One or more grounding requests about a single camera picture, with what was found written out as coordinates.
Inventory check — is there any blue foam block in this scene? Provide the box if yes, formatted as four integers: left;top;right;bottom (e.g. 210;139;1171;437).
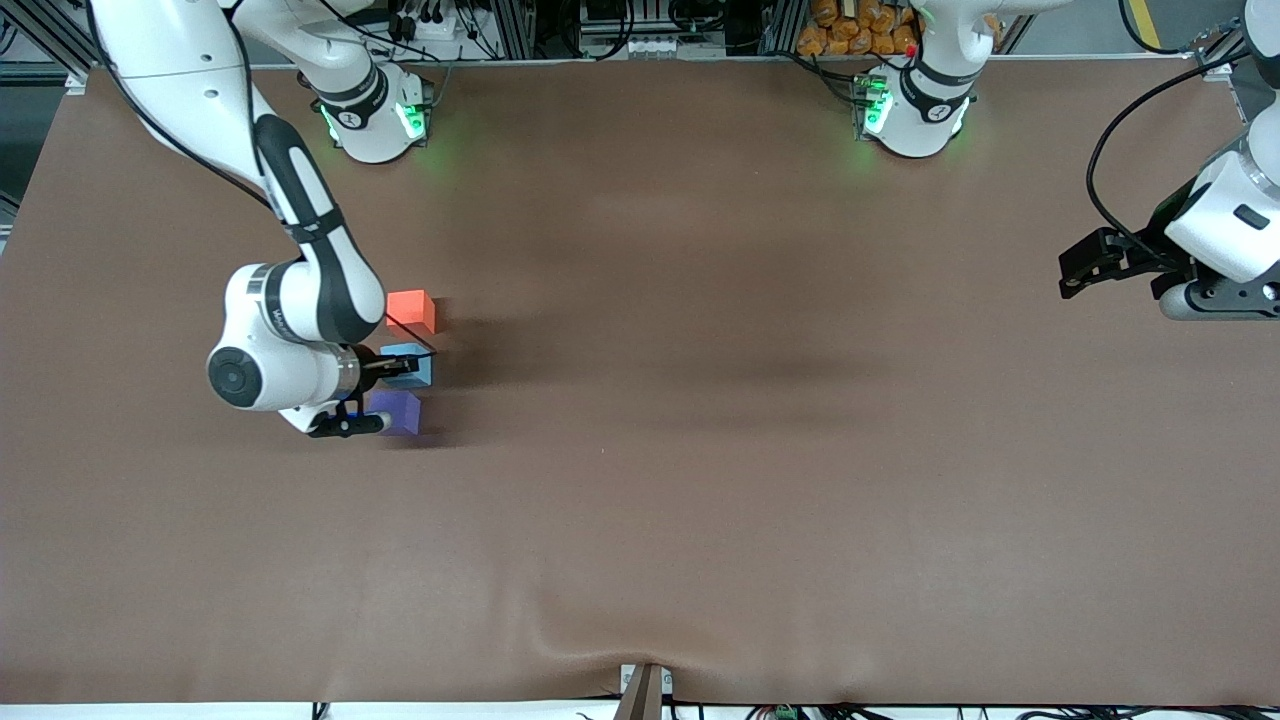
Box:
380;343;437;392

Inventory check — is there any purple foam block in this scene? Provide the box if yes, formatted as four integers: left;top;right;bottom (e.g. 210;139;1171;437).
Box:
362;391;424;438

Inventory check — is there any orange foam block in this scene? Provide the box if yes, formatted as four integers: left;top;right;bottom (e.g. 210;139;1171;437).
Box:
386;289;438;337

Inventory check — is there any brown table mat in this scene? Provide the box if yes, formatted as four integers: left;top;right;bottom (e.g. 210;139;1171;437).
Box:
0;60;1280;707

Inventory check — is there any orange fruit pile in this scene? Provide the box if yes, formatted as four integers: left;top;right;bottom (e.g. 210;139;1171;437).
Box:
797;0;923;58

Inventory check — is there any power strip with black plugs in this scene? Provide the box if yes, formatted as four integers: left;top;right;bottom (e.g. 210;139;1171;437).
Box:
385;0;473;43

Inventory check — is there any white power strip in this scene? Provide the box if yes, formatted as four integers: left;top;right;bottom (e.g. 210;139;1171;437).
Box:
580;30;727;60

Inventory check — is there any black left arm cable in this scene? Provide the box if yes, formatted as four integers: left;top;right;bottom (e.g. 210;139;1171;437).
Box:
1086;58;1256;263

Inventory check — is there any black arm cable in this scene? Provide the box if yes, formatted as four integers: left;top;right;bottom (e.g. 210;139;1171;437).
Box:
1086;58;1256;263
88;0;277;213

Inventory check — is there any aluminium frame post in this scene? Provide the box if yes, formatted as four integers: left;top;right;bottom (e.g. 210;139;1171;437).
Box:
1180;25;1251;83
0;0;101;93

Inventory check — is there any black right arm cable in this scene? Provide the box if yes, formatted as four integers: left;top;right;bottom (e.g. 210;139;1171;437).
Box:
88;0;277;213

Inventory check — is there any metal table edge bracket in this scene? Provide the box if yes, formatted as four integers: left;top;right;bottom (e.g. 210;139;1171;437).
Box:
620;662;674;720

